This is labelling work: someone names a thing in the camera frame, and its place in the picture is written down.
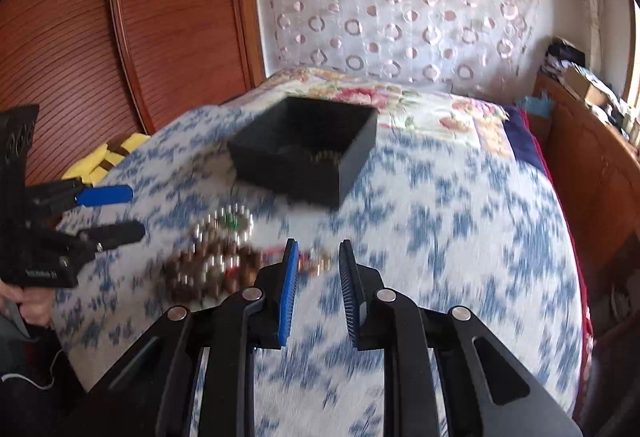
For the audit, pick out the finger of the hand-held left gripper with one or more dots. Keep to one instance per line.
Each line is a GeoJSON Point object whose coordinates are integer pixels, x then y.
{"type": "Point", "coordinates": [120, 233]}
{"type": "Point", "coordinates": [107, 195]}

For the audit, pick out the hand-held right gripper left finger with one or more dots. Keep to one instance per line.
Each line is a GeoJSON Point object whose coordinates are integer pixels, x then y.
{"type": "Point", "coordinates": [289, 297]}

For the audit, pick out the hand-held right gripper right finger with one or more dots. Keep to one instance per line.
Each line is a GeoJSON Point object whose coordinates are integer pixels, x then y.
{"type": "Point", "coordinates": [350, 297]}

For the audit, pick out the black storage box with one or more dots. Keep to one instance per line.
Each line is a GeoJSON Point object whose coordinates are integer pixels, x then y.
{"type": "Point", "coordinates": [300, 172]}

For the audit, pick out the person's left hand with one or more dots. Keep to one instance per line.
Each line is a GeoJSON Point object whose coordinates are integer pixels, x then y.
{"type": "Point", "coordinates": [35, 309]}

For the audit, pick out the yellow pillow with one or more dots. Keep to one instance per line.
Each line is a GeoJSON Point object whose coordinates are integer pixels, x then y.
{"type": "Point", "coordinates": [82, 169]}

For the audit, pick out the blue floral blanket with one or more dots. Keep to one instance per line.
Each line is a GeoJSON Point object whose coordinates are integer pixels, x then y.
{"type": "Point", "coordinates": [450, 242]}

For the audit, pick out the wooden headboard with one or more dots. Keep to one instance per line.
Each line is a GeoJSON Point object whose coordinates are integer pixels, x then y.
{"type": "Point", "coordinates": [175, 17]}

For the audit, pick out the pink rose floral quilt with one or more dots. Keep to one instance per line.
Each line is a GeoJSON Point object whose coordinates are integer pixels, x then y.
{"type": "Point", "coordinates": [440, 112]}

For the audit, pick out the dark blue bed sheet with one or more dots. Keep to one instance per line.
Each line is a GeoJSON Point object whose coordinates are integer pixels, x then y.
{"type": "Point", "coordinates": [522, 137]}

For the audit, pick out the wooden cabinet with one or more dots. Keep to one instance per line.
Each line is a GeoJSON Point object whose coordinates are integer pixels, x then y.
{"type": "Point", "coordinates": [590, 177]}

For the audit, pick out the circle patterned sheer curtain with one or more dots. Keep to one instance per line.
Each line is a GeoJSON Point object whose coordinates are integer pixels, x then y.
{"type": "Point", "coordinates": [400, 7]}

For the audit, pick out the cardboard box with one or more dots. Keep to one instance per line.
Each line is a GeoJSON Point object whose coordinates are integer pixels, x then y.
{"type": "Point", "coordinates": [585, 87]}

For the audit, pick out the dark clothes pile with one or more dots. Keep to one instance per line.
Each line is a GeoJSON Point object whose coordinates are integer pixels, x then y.
{"type": "Point", "coordinates": [562, 57]}

